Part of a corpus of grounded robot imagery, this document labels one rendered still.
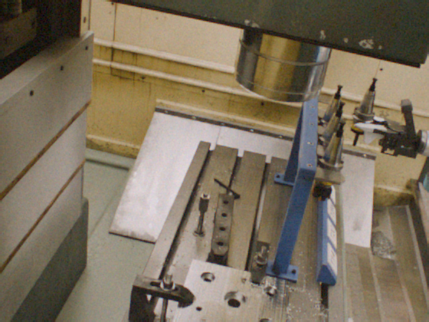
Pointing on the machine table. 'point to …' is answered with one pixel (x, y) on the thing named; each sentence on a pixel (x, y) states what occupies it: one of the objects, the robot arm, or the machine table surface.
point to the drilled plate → (201, 287)
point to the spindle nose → (280, 67)
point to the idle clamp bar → (217, 249)
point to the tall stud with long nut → (202, 211)
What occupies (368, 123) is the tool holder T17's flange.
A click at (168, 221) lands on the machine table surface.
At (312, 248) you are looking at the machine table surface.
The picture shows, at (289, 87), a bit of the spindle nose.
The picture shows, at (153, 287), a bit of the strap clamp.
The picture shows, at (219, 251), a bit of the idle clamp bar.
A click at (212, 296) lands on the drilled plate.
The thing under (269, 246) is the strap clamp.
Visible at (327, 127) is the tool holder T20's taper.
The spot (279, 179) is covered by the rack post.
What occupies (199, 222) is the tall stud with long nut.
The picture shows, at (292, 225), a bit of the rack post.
